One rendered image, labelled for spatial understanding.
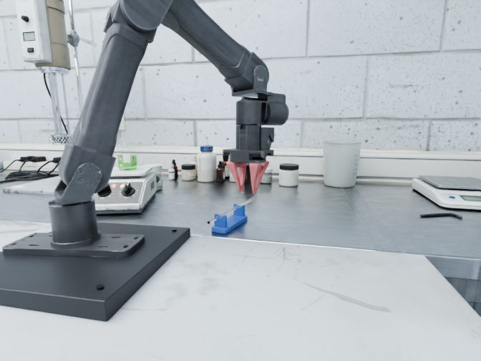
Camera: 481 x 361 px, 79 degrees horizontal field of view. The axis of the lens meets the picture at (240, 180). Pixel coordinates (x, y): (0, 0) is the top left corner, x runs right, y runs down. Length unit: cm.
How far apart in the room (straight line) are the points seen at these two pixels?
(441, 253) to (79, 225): 58
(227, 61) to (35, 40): 70
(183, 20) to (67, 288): 44
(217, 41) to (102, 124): 26
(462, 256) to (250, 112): 46
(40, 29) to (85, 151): 72
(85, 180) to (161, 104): 88
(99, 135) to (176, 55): 87
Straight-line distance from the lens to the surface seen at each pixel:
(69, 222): 50
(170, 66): 132
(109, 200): 76
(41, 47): 115
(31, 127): 173
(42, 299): 42
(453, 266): 61
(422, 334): 39
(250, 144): 63
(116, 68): 51
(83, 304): 39
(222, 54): 61
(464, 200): 92
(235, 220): 63
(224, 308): 38
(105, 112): 50
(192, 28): 59
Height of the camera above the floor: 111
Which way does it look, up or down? 11 degrees down
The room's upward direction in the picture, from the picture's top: straight up
